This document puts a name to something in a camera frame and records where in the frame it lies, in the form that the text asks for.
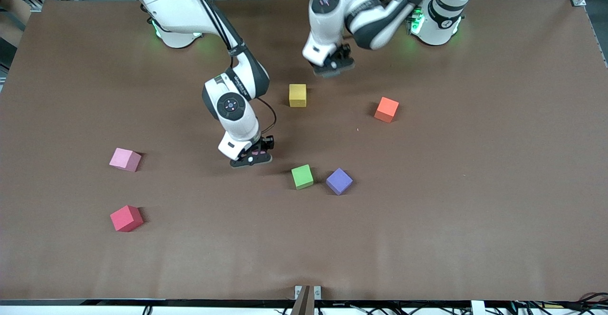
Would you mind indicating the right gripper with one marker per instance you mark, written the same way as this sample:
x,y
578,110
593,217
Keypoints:
x,y
267,143

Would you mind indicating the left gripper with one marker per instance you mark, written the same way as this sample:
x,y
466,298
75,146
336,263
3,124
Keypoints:
x,y
344,52

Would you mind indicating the pink foam block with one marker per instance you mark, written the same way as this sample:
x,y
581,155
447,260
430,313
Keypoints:
x,y
259,153
123,158

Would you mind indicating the yellow foam block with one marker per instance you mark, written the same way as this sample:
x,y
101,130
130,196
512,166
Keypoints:
x,y
298,95

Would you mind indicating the purple foam block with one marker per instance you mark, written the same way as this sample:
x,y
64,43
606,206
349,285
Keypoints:
x,y
339,180

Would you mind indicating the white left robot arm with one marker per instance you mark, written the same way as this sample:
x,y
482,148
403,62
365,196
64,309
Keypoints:
x,y
375,20

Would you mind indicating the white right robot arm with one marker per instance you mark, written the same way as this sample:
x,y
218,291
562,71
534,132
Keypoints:
x,y
232,106

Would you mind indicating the green foam block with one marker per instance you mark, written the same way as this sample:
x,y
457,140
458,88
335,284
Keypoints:
x,y
301,176

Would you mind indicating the orange foam block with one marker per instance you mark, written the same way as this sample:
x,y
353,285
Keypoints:
x,y
387,108

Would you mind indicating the large paper table cover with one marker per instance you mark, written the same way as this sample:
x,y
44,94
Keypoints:
x,y
213,239

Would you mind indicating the red foam block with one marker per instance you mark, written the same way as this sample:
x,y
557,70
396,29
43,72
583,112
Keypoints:
x,y
126,217

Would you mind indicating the metal table edge bracket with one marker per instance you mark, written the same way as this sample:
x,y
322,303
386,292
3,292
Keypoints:
x,y
297,291

